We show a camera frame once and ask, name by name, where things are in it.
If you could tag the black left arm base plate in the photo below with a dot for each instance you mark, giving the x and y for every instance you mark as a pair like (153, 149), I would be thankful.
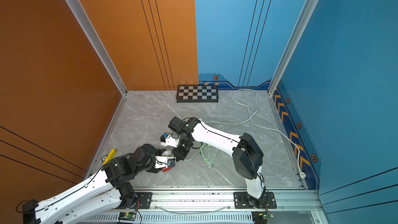
(142, 201)

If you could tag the green circuit board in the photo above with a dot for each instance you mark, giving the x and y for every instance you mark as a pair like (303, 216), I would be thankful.
(264, 216)
(127, 216)

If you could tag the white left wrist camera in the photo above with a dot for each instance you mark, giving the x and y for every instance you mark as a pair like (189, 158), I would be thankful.
(168, 162)

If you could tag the green circuit board left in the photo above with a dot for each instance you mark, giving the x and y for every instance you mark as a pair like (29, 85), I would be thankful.
(127, 216)

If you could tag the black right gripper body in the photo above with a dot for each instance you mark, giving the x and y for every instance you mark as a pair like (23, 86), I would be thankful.
(182, 150)

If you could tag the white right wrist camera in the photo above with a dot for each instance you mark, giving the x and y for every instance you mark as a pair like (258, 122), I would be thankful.
(168, 140)

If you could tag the red electric shaver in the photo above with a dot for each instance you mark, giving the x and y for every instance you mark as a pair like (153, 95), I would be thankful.
(166, 169)

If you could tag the white usb charger adapter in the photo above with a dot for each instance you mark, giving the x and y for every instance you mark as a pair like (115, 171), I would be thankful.
(166, 153)

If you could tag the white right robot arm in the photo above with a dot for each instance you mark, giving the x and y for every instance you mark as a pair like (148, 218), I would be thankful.
(246, 154)

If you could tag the black grey checkerboard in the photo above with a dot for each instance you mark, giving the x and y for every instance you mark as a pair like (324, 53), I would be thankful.
(197, 94)

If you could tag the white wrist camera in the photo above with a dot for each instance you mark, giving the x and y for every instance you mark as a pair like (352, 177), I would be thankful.
(168, 140)
(168, 162)

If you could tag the green circuit board right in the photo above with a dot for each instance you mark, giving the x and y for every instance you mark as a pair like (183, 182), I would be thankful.
(264, 216)

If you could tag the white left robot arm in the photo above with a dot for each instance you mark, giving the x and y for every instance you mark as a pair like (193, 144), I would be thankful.
(109, 188)

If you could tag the aluminium corner post left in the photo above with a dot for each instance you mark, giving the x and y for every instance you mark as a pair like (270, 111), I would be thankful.
(85, 23)

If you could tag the aluminium corner post right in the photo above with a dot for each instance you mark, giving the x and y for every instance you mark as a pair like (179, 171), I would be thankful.
(302, 21)

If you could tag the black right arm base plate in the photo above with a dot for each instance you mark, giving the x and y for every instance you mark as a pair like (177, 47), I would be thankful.
(243, 200)

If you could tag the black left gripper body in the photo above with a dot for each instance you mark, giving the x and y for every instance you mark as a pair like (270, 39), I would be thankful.
(151, 166)

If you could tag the aluminium corner post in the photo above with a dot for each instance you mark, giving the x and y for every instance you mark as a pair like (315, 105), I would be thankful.
(302, 21)
(85, 23)

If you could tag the aluminium front rail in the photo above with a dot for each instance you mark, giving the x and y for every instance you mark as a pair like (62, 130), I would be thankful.
(215, 205)

